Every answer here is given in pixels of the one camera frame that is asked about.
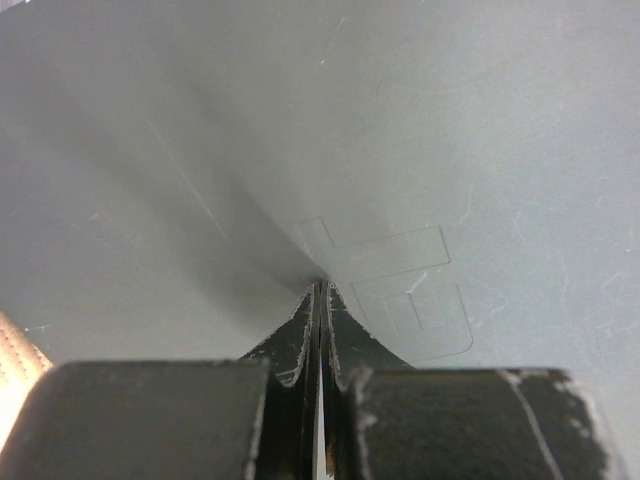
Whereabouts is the dark grey network switch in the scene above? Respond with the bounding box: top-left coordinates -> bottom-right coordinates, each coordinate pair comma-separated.
1,1 -> 639,478

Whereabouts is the beige bucket hat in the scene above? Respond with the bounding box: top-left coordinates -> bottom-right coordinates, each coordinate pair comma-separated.
0,313 -> 52,406

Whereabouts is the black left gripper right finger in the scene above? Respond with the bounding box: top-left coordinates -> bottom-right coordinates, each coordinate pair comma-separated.
319,283 -> 628,479

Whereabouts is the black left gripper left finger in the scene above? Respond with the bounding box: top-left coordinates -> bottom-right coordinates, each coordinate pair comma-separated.
1,287 -> 320,479

